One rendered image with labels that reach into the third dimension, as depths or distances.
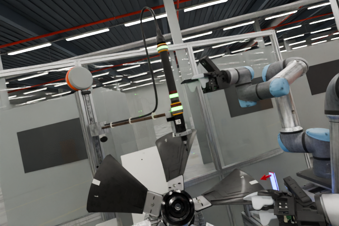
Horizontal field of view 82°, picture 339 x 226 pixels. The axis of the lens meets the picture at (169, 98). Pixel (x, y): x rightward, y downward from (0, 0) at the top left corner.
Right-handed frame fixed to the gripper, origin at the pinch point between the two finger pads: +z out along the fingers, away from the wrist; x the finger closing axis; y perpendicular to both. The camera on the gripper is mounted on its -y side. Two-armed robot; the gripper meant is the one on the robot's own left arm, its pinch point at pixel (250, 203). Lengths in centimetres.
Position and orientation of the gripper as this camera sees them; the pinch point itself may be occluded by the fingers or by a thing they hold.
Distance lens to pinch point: 78.4
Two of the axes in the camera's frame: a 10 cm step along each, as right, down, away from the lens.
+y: -4.5, 3.8, -8.0
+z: -7.6, 3.0, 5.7
